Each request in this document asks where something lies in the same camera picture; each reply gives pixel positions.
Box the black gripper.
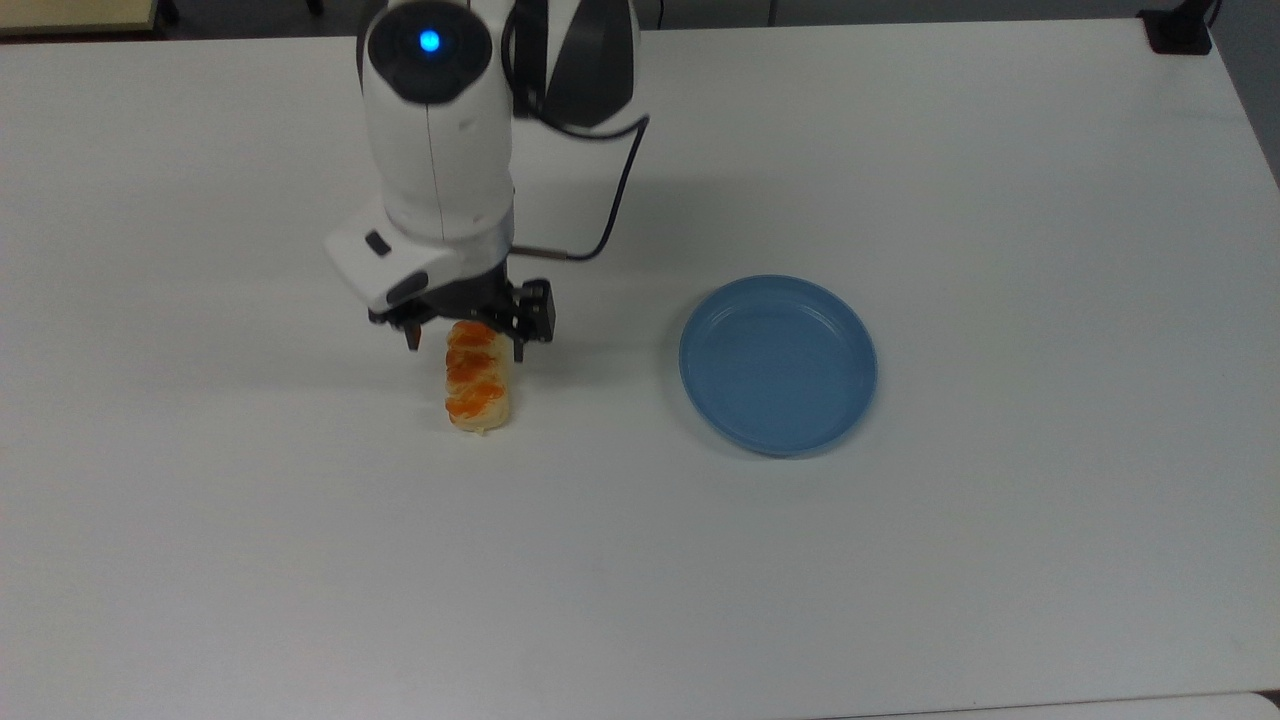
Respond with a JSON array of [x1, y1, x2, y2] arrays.
[[370, 265, 554, 363]]

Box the orange glazed bread roll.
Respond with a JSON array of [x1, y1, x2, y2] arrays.
[[444, 320, 513, 437]]

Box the blue round plate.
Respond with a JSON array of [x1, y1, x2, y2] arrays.
[[679, 275, 879, 458]]

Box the light wooden desk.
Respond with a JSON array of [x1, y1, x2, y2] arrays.
[[0, 0, 161, 37]]

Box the black clamp stand base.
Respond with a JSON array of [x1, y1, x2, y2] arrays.
[[1138, 0, 1223, 56]]

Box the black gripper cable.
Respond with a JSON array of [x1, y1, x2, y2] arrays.
[[500, 0, 651, 263]]

